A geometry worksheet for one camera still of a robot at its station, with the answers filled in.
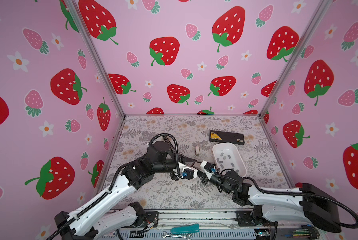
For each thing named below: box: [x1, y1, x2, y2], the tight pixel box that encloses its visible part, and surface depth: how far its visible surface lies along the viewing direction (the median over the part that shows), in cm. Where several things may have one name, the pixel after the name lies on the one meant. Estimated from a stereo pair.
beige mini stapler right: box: [195, 146, 200, 156], surface depth 99 cm
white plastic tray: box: [212, 142, 247, 178], surface depth 97 cm
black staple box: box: [209, 130, 245, 145], surface depth 108 cm
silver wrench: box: [161, 231, 193, 240], surface depth 71 cm
